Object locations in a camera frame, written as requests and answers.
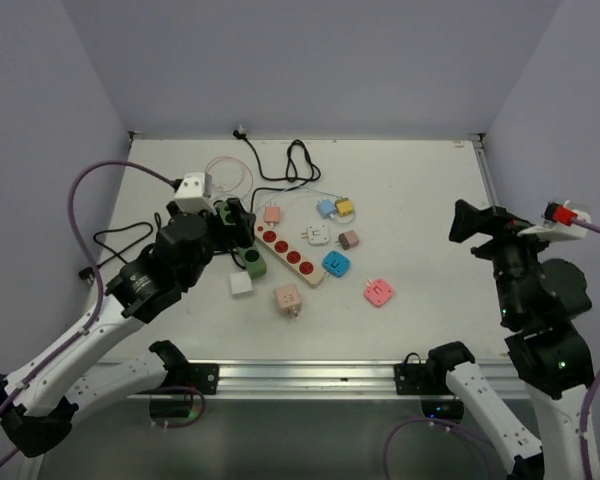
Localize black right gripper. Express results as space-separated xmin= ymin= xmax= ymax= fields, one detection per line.
xmin=449 ymin=197 xmax=564 ymax=320

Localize green power strip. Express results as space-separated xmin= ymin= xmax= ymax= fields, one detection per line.
xmin=214 ymin=199 xmax=267 ymax=280

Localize pink USB charger cube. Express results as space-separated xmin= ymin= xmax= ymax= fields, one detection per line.
xmin=263 ymin=204 xmax=281 ymax=226

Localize white USB charger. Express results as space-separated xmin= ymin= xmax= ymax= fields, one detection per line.
xmin=229 ymin=271 xmax=254 ymax=298

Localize beige power strip red sockets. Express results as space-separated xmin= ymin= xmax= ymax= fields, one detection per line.
xmin=254 ymin=220 xmax=326 ymax=288

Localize white socket adapter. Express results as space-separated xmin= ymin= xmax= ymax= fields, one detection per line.
xmin=301 ymin=224 xmax=331 ymax=246

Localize beige cube socket adapter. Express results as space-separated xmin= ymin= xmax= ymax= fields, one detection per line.
xmin=274 ymin=284 xmax=302 ymax=318

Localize pink socket adapter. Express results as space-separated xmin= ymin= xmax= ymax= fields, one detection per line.
xmin=363 ymin=278 xmax=395 ymax=308

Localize blue USB charger cube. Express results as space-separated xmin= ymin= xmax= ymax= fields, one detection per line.
xmin=316 ymin=199 xmax=337 ymax=219

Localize brown plug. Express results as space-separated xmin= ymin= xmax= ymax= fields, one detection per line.
xmin=336 ymin=230 xmax=360 ymax=250

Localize blue round adapter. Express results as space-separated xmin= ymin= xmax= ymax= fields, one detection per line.
xmin=322 ymin=250 xmax=351 ymax=278

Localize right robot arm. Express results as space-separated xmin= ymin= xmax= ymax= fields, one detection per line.
xmin=425 ymin=200 xmax=600 ymax=479

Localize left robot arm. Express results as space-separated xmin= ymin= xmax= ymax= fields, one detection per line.
xmin=0 ymin=197 xmax=256 ymax=458

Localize yellow charger plug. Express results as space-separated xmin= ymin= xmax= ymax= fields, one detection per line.
xmin=334 ymin=197 xmax=355 ymax=218

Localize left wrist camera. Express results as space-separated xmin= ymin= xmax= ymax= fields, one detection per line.
xmin=173 ymin=172 xmax=214 ymax=214

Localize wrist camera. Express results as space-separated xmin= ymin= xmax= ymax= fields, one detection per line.
xmin=517 ymin=200 xmax=591 ymax=243
xmin=173 ymin=172 xmax=214 ymax=214

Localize black wall plug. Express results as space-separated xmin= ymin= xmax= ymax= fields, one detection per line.
xmin=232 ymin=126 xmax=247 ymax=140

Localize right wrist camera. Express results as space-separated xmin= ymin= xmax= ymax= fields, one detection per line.
xmin=517 ymin=200 xmax=591 ymax=243

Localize black loose power cord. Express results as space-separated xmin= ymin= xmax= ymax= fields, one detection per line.
xmin=77 ymin=134 xmax=326 ymax=286

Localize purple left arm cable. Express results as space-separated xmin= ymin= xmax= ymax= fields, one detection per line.
xmin=0 ymin=160 xmax=209 ymax=480

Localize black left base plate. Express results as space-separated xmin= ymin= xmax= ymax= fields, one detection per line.
xmin=144 ymin=362 xmax=220 ymax=396

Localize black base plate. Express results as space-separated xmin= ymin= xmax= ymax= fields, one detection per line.
xmin=144 ymin=362 xmax=220 ymax=396
xmin=393 ymin=352 xmax=457 ymax=396

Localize aluminium front rail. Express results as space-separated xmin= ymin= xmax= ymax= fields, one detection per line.
xmin=44 ymin=357 xmax=571 ymax=400

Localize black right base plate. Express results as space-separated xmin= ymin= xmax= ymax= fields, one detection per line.
xmin=393 ymin=352 xmax=457 ymax=396

